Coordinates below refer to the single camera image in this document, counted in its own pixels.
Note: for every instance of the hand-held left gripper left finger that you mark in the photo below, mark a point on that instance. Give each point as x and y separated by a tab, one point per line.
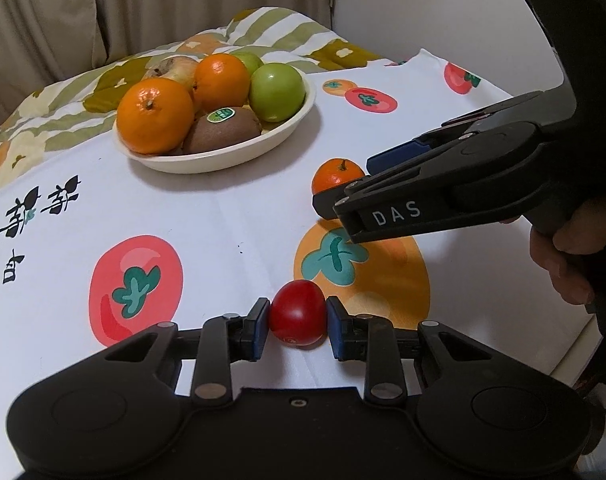
260	330

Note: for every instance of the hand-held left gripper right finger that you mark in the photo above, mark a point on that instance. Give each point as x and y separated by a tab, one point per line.
333	330

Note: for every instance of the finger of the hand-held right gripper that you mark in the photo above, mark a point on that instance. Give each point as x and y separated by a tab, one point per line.
328	202
390	156

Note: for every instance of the small mandarin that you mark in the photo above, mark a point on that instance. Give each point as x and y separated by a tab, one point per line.
335	175

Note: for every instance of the red tomato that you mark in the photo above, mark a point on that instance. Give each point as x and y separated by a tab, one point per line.
298	312

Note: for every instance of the cream cartoon print plate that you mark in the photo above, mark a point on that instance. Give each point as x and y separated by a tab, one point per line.
223	157

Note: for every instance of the green apple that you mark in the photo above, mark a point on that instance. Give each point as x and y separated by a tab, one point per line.
250	61
278	92

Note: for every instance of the brown kiwi with sticker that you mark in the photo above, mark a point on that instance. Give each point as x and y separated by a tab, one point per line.
223	132

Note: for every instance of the orange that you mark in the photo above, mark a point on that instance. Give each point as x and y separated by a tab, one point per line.
153	120
220	82

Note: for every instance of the person's right hand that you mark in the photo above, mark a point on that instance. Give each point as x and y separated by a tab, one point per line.
568	255

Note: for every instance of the white fruit print cloth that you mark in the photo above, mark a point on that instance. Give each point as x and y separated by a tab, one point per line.
243	220

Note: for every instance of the reddish yellow apple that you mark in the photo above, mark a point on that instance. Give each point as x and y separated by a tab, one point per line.
178	70

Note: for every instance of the floral striped blanket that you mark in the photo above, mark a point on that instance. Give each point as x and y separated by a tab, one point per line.
58	105

